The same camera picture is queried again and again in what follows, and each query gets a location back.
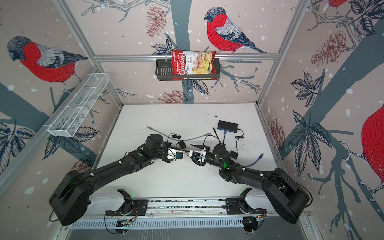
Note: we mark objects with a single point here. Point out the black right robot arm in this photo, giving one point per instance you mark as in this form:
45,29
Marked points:
288,198

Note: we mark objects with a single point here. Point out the red cassava chips bag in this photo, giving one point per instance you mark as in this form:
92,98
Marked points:
194,63

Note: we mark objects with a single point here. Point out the black wall basket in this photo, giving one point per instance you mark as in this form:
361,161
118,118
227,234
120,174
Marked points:
164,72

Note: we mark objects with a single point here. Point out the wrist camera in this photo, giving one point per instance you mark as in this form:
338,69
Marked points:
199,158
174,154

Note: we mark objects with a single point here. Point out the white wire mesh shelf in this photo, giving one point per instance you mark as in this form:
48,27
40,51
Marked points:
72,116

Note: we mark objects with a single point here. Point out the black network switch box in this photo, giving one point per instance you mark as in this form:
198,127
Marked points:
227,126

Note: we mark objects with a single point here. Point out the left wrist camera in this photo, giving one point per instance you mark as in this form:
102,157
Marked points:
174,154

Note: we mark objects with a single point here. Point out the black power adapter with cord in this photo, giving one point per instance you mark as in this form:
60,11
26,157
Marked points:
177,138

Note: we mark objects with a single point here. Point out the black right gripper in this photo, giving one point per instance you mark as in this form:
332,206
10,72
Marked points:
206,149

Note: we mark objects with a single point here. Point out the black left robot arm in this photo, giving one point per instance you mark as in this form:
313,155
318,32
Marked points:
70,200

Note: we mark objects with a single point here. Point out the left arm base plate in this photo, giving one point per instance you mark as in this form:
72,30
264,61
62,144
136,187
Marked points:
131,208

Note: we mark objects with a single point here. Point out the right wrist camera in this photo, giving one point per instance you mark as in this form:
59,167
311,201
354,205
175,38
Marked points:
199,158

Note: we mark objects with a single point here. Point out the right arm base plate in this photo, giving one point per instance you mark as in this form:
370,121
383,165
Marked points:
239,207

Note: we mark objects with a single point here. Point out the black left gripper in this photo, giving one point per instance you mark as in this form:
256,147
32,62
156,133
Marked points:
167,144

